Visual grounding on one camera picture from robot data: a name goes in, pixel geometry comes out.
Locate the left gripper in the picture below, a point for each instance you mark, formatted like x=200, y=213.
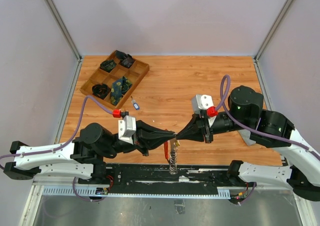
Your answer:
x=147, y=136

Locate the blue tie yellow flowers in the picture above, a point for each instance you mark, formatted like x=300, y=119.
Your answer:
x=118, y=89

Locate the grey foam pad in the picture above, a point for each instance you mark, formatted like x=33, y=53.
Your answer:
x=245, y=135

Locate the wooden compartment tray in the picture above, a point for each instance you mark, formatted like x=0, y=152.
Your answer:
x=135, y=74

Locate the dark tie purple pattern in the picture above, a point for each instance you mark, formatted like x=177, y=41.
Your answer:
x=127, y=62

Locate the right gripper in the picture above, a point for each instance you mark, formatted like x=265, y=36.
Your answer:
x=198, y=126

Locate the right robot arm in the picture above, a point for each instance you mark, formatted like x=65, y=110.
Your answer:
x=242, y=109

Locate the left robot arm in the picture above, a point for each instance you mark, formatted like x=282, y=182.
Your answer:
x=83, y=157

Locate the dark tie orange flowers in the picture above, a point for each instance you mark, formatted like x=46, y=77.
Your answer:
x=101, y=90

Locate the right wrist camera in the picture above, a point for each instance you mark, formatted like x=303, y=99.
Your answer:
x=201, y=102

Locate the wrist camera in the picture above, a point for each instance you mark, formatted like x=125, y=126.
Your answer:
x=201, y=102
x=126, y=129

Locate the green patterned rolled tie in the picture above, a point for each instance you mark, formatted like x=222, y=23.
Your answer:
x=107, y=65

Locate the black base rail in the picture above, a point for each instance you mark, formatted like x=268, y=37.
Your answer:
x=157, y=180

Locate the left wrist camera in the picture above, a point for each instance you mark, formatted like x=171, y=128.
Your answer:
x=126, y=129

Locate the dark folded tie back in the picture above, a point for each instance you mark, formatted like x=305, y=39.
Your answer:
x=122, y=55

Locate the key with blue tag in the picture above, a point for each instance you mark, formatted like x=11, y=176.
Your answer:
x=135, y=104

